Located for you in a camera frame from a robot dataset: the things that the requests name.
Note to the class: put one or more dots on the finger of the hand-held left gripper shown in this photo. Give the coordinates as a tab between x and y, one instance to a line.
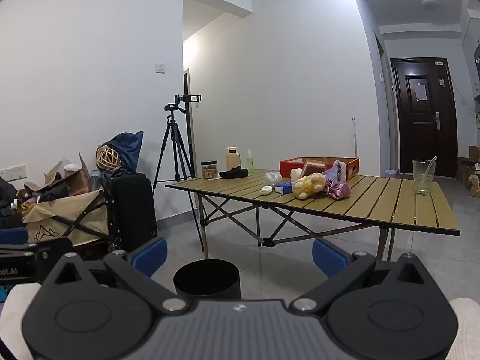
15	237

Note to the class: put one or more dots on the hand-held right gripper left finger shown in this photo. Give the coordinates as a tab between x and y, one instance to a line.
152	257

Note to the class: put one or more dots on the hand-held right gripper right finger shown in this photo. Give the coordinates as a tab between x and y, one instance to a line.
330	258

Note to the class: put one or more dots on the pink box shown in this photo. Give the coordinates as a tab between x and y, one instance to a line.
313	167

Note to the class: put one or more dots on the black round trash bin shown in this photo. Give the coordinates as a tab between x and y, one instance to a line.
206	279

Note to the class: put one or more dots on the beige folding wagon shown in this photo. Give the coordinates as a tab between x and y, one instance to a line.
45	219

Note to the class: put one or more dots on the person's white pants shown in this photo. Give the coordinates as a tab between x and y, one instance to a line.
17	307

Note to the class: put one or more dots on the dark cloth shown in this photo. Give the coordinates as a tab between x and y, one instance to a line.
6	198

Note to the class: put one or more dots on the black suitcase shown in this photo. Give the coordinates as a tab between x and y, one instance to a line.
133	210

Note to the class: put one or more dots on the pink satin cloth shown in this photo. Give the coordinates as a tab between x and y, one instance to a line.
339	190

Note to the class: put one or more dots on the folding slatted table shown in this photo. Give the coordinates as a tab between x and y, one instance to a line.
375	204

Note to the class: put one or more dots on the yellow plush toy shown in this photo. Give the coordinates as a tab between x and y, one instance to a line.
307	187

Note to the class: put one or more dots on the open cardboard box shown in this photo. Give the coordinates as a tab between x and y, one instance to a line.
75	183

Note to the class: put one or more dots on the blue tissue pack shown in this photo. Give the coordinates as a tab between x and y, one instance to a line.
284	188

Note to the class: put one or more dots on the purple fluffy pouch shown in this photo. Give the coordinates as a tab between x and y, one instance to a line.
337	170

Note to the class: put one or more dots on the white paper cup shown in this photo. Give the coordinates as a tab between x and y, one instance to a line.
71	168

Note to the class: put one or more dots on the white tissue roll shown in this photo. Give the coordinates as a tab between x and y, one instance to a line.
296	174

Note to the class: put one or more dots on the crumpled white tissue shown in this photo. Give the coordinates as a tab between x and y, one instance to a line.
266	190

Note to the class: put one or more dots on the grey bottle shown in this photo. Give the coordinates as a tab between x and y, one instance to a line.
94	180

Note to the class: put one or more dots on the clear plastic bag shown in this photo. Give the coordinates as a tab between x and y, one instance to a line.
273	178

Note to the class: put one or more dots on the red cardboard box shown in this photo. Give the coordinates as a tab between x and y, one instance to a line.
288	165

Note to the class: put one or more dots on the clear snack jar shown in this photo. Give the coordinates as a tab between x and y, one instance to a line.
209	170

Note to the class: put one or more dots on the wicker ball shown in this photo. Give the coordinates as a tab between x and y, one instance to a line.
108	158

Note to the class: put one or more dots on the dark blue bag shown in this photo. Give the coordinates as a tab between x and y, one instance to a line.
127	150

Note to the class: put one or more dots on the black pouch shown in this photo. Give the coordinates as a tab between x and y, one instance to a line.
233	173

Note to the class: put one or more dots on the clear glass cup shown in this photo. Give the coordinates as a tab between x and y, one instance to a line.
423	183

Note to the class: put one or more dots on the green spray bottle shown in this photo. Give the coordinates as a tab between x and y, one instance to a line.
250	163

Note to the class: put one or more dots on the dark interior door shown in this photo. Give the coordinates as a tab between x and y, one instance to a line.
188	127

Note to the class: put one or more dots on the clear drinking straw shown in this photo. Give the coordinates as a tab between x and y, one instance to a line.
432	162

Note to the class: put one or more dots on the dark brown entrance door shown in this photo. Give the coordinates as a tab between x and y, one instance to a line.
423	135

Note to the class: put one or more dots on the black phone clamp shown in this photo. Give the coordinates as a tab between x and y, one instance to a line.
190	98

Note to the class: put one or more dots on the pile of cardboard boxes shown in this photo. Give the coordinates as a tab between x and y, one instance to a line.
468	168

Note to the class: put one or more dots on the round ceiling lamp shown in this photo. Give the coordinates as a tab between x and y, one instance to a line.
430	3

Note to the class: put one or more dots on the white wall socket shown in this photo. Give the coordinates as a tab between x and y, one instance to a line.
13	172

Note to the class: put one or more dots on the black camera tripod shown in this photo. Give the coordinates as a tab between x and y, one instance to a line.
172	135

